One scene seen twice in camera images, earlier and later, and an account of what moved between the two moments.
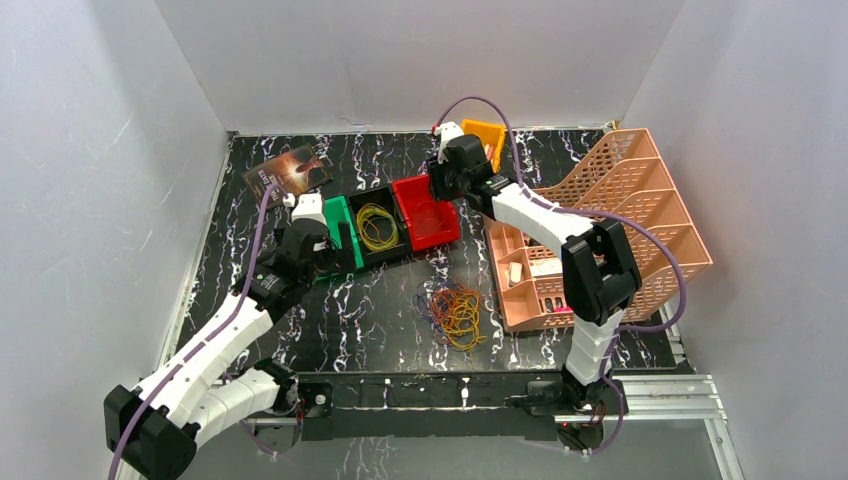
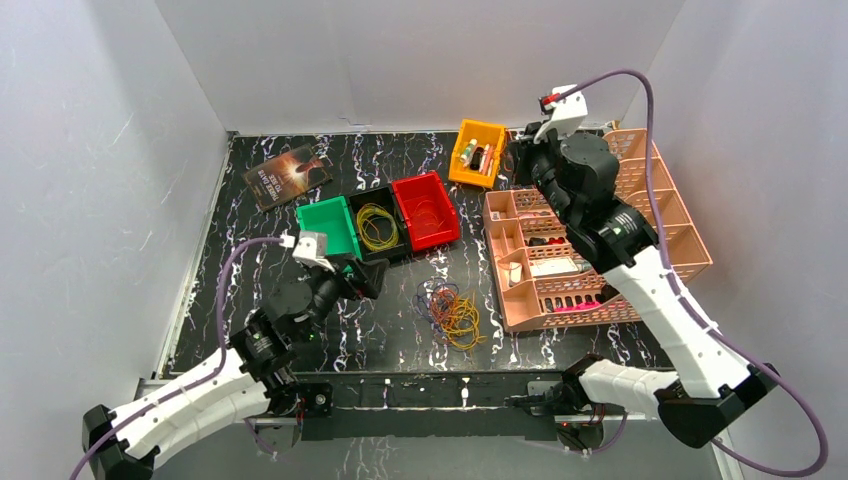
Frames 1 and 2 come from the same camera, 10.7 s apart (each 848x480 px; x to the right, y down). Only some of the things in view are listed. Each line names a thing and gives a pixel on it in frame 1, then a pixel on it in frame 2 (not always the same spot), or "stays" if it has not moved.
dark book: (296, 172) stays
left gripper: (324, 250) → (357, 277)
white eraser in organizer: (516, 269) stays
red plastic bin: (430, 222) stays
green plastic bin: (337, 210) stays
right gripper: (436, 172) → (524, 150)
